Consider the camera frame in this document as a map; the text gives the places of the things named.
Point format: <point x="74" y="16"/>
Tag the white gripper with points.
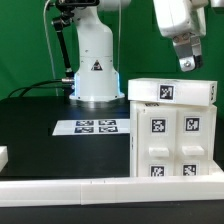
<point x="185" y="21"/>

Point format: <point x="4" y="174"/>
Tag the white cabinet door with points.
<point x="191" y="154"/>
<point x="156" y="142"/>

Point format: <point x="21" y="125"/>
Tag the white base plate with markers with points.
<point x="91" y="127"/>

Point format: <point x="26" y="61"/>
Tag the white L-shaped fence frame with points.
<point x="113" y="190"/>

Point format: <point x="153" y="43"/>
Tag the white long cabinet top block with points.
<point x="173" y="91"/>

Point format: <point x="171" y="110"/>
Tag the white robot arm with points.
<point x="97" y="81"/>

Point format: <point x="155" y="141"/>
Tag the white block at left edge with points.
<point x="3" y="157"/>

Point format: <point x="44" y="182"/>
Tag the white cabinet body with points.
<point x="136" y="107"/>

